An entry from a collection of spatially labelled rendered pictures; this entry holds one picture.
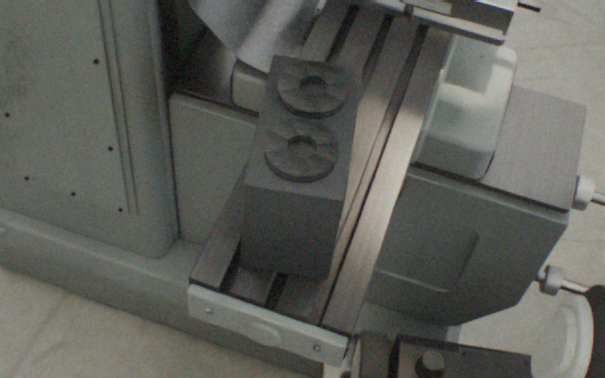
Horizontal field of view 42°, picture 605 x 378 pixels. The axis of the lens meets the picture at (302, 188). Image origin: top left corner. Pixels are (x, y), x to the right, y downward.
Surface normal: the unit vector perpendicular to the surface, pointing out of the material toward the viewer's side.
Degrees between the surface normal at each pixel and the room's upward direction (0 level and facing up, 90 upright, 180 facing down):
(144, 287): 68
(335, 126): 0
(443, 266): 90
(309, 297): 0
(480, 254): 90
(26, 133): 88
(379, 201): 0
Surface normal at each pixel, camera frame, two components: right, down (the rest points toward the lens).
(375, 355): 0.06, -0.68
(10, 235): -0.27, 0.48
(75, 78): -0.32, 0.73
